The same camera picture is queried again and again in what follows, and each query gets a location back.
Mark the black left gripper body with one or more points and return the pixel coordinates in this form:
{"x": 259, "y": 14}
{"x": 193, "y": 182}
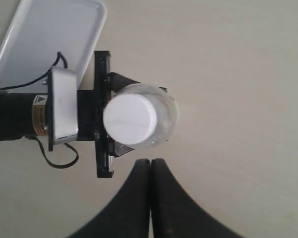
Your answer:
{"x": 90, "y": 108}

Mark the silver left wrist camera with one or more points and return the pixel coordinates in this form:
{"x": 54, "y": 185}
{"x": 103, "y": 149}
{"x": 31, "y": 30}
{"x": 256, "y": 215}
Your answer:
{"x": 62, "y": 120}

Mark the white bottle cap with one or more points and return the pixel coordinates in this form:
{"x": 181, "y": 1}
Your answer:
{"x": 130, "y": 119}

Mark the clear plastic drink bottle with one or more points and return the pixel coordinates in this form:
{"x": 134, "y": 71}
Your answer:
{"x": 167, "y": 117}

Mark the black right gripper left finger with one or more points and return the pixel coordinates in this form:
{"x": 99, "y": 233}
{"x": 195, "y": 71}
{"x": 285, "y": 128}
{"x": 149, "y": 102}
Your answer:
{"x": 127, "y": 214}

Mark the white rectangular plastic tray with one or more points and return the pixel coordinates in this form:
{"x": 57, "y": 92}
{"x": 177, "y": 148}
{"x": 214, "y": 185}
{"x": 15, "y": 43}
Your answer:
{"x": 41, "y": 28}

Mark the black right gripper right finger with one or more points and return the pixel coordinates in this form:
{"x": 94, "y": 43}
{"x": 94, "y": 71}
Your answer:
{"x": 175, "y": 214}

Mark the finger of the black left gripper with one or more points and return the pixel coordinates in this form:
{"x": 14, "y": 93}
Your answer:
{"x": 118, "y": 83}
{"x": 117, "y": 149}

